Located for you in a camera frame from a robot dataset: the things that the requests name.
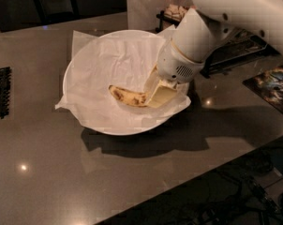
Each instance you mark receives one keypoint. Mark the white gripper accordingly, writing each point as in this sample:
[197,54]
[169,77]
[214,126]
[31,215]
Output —
[175,66]

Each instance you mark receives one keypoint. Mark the white bowl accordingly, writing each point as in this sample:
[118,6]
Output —
[116,122]

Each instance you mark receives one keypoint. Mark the colourful printed mat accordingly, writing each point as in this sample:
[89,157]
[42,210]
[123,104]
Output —
[268,86]

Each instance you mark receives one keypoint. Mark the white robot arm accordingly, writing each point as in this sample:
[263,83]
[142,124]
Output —
[263,18]

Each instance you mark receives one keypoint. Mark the dark appliance in background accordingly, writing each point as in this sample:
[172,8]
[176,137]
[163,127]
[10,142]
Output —
[56,11]

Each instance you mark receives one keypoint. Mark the black wire snack rack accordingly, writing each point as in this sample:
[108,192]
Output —
[235,47]

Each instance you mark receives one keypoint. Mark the black mesh mat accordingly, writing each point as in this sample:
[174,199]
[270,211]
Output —
[5,75]

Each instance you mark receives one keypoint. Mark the spotted yellow banana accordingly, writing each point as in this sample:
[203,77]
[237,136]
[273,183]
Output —
[128,97]

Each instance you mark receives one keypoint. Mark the white paper liner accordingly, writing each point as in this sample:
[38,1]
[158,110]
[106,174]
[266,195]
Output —
[110,69]

